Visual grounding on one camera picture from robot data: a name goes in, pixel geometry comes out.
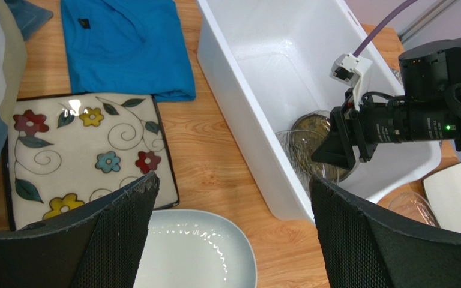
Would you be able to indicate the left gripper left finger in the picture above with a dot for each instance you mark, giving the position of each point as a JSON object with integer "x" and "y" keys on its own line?
{"x": 98, "y": 244}

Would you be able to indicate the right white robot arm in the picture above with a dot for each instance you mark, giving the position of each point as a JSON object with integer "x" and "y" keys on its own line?
{"x": 429, "y": 110}

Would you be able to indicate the clear round glass plate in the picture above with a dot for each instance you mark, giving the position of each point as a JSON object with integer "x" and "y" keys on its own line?
{"x": 294, "y": 146}

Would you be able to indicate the yellow patterned round plate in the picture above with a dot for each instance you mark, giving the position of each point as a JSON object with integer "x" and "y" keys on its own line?
{"x": 315, "y": 127}

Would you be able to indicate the white rectangular plate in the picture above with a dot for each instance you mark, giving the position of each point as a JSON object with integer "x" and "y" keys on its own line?
{"x": 443, "y": 192}

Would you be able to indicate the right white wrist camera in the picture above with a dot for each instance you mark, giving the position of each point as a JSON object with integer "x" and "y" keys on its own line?
{"x": 354, "y": 71}

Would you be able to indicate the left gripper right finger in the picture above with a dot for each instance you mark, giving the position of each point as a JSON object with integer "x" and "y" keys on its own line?
{"x": 366, "y": 245}

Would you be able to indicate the white plastic bin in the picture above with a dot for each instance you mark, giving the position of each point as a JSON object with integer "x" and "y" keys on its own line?
{"x": 268, "y": 63}

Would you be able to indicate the large white oval plate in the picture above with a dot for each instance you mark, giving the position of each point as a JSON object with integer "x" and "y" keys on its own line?
{"x": 193, "y": 248}

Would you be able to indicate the floral square plate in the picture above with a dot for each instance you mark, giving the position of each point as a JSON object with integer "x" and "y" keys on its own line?
{"x": 65, "y": 151}

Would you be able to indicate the clear glass plate right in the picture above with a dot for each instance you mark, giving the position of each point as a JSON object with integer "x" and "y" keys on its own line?
{"x": 413, "y": 206}

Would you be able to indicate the folded blue cloth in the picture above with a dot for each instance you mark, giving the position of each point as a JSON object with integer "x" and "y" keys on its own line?
{"x": 129, "y": 47}

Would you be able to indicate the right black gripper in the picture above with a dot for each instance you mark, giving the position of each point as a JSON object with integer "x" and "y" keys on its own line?
{"x": 345, "y": 145}

